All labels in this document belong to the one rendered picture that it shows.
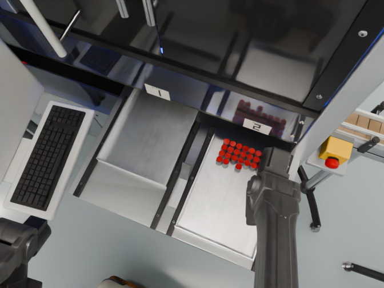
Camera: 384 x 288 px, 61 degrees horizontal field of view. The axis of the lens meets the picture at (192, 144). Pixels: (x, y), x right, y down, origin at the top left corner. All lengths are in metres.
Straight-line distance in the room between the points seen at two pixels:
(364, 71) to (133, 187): 0.77
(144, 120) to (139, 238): 0.96
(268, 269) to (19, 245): 0.42
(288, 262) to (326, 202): 1.65
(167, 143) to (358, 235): 1.37
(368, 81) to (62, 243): 1.82
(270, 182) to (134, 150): 0.68
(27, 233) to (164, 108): 0.71
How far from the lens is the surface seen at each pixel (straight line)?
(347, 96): 0.79
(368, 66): 0.70
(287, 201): 0.56
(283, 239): 0.50
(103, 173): 1.17
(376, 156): 1.28
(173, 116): 1.19
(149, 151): 1.15
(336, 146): 1.06
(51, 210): 1.29
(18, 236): 0.67
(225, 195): 1.10
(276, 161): 0.66
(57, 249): 2.14
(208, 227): 1.08
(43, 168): 1.31
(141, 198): 1.12
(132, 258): 2.00
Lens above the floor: 1.96
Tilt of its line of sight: 70 degrees down
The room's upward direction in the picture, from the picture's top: 6 degrees counter-clockwise
